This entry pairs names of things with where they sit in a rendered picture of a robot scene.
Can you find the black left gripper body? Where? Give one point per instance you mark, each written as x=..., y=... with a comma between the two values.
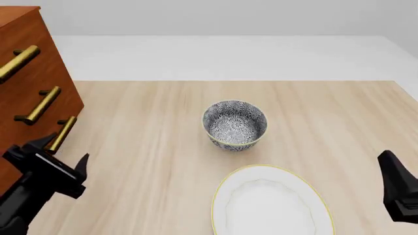
x=49, y=169

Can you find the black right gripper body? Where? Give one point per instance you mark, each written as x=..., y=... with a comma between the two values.
x=403, y=211

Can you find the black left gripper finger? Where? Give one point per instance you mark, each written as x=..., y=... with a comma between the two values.
x=41, y=142
x=83, y=169

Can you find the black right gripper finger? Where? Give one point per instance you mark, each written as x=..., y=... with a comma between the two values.
x=396, y=176

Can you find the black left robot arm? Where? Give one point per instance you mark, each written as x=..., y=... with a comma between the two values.
x=16, y=203

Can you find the wooden cabinet with drawers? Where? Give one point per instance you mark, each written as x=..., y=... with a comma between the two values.
x=32, y=29

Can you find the white plate with yellow rim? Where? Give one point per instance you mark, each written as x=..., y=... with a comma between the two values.
x=271, y=203

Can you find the blue patterned bowl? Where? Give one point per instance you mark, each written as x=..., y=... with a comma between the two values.
x=235, y=124

